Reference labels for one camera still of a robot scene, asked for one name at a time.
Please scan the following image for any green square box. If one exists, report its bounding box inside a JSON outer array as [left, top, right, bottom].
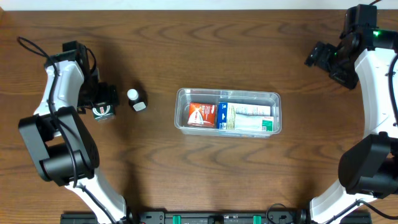
[[92, 105, 115, 121]]

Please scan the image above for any dark bottle white cap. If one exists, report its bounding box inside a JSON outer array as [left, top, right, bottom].
[[127, 88, 147, 112]]

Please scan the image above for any red cardboard box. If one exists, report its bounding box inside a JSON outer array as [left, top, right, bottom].
[[187, 103, 217, 128]]

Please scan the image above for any white green box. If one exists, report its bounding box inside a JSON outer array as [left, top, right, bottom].
[[234, 114, 274, 132]]

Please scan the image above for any blue illustrated box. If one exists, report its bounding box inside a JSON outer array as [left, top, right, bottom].
[[217, 102, 271, 131]]

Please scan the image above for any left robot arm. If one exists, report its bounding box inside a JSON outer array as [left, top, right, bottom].
[[18, 50, 134, 223]]

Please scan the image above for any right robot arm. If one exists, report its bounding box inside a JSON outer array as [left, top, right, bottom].
[[300, 26, 397, 223]]

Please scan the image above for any clear plastic container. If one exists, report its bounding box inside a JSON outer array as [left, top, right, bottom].
[[174, 88, 282, 138]]

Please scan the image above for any left black cable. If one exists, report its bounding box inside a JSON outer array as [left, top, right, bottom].
[[17, 36, 125, 224]]

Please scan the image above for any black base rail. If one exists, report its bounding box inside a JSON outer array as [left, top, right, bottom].
[[60, 210, 373, 224]]

